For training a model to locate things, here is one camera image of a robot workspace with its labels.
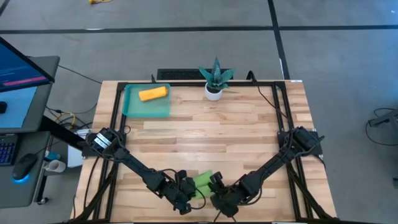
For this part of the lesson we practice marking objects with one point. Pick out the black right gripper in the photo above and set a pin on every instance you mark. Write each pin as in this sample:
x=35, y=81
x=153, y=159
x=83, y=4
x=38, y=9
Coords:
x=227, y=196

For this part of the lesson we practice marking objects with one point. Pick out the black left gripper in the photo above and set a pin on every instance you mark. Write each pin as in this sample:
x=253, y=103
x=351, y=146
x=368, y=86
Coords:
x=183, y=191

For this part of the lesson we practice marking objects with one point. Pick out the green microfiber towel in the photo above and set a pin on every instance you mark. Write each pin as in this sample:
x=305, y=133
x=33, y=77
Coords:
x=202, y=180

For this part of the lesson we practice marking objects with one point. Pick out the orange microfiber towel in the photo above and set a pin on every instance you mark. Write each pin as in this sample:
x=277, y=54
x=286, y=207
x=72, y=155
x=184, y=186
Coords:
x=153, y=93

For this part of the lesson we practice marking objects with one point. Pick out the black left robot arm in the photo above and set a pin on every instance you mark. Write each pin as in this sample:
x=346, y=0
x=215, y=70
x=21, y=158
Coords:
x=133, y=165

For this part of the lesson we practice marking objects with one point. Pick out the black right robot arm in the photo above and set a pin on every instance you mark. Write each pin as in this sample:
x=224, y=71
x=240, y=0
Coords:
x=273, y=161

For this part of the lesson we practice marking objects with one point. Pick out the teal plastic basket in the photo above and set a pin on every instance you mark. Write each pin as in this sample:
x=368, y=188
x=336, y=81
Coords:
x=146, y=109

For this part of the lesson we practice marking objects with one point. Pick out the snake plant in white pot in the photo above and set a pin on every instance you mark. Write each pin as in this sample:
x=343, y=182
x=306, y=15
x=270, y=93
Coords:
x=214, y=93

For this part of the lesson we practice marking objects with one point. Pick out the white box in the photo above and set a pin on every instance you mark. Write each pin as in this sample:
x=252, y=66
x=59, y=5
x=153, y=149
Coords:
x=74, y=158

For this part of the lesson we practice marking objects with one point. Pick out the black floor vent grille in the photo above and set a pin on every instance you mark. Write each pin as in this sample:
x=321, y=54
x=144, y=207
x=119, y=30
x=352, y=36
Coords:
x=180, y=74

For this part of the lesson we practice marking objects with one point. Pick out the white mug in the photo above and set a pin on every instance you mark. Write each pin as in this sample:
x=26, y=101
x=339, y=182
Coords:
x=56, y=165

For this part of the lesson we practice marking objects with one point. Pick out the teal bottle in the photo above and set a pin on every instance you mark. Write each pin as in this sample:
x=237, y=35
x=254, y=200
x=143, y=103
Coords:
x=53, y=155

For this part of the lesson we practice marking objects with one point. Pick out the black caster wheel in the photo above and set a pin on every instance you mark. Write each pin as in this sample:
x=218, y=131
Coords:
x=43, y=200

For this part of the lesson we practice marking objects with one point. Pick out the black computer mouse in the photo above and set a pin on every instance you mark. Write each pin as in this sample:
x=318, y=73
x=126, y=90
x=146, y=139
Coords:
x=23, y=166

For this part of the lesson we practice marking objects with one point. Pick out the grey computer desk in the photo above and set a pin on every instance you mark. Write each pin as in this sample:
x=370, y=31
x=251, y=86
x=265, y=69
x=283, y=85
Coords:
x=43, y=105

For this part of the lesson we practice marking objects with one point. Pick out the grey stand leg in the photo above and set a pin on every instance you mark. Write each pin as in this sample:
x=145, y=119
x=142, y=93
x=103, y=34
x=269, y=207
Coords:
x=384, y=118

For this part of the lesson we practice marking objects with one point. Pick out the black keyboard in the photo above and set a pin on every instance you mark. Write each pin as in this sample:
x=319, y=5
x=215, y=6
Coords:
x=6, y=151

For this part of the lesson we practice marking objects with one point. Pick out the black desk knob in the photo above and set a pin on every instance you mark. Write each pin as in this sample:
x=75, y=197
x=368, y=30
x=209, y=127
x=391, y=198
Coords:
x=2, y=107

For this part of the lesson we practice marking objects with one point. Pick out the computer monitor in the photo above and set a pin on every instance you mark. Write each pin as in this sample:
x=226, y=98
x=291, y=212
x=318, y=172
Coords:
x=18, y=68

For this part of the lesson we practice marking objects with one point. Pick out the black aluminium table frame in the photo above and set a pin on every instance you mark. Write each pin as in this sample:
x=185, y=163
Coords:
x=186, y=83

